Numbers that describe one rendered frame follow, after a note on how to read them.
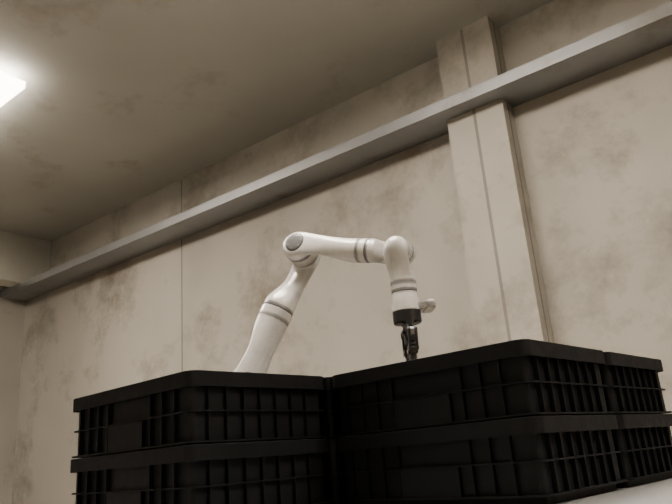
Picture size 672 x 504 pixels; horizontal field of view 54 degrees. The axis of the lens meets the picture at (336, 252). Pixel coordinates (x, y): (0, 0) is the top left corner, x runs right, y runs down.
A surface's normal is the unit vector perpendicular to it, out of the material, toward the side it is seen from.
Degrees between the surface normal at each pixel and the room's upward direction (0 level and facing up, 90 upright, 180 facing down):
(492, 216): 90
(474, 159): 90
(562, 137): 90
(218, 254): 90
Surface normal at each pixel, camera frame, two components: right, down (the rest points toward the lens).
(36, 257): 0.78, -0.25
